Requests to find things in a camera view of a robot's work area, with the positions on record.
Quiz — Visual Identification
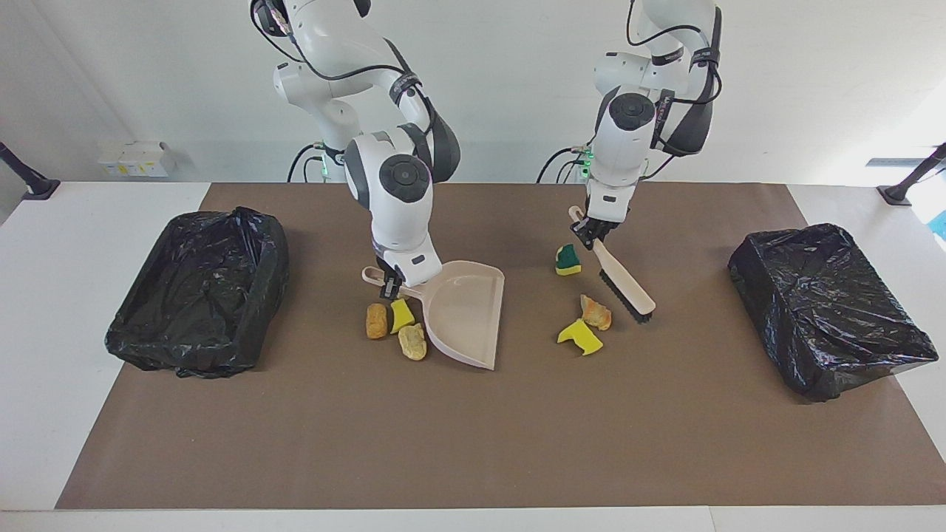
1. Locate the beige hand brush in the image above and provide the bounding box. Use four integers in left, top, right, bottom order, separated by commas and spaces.
568, 206, 657, 324

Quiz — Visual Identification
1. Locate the beige plastic dustpan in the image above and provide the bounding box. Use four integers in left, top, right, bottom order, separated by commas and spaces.
361, 260, 506, 371

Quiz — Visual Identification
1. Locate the orange and cream sponge scrap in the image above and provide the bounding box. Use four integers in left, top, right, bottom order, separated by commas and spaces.
579, 294, 613, 332

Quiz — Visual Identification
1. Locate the notched yellow sponge piece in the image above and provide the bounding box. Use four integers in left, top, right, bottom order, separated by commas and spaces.
556, 318, 605, 357

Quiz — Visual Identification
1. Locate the bin with black bag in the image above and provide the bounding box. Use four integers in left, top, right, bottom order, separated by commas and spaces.
727, 223, 940, 403
104, 206, 290, 380

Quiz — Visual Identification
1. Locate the pale yellow sponge lump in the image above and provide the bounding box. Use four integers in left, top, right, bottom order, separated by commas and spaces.
398, 323, 428, 362

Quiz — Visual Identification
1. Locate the brown table mat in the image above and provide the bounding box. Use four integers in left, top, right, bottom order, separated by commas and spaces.
55, 183, 946, 511

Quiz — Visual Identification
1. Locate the black left base cable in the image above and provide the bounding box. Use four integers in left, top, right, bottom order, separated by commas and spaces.
537, 145, 592, 184

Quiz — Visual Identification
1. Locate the black base cable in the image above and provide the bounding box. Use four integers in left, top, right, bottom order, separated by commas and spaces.
537, 145, 592, 184
287, 143, 327, 184

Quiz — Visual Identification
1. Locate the black right base cable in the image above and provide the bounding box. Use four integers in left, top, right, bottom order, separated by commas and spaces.
287, 143, 327, 184

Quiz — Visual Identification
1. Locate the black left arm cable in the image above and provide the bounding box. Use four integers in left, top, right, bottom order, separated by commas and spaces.
625, 0, 724, 182

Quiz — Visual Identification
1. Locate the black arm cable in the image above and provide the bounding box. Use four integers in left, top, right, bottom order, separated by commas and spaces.
250, 0, 415, 97
625, 0, 724, 182

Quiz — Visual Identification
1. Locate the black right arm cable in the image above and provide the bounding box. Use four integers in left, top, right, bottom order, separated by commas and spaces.
250, 0, 415, 97

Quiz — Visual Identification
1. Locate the white wall socket box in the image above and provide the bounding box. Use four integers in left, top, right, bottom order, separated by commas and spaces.
98, 140, 177, 178

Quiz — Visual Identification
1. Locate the black camera stand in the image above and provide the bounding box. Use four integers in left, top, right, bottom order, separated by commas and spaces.
0, 140, 61, 201
877, 143, 946, 207

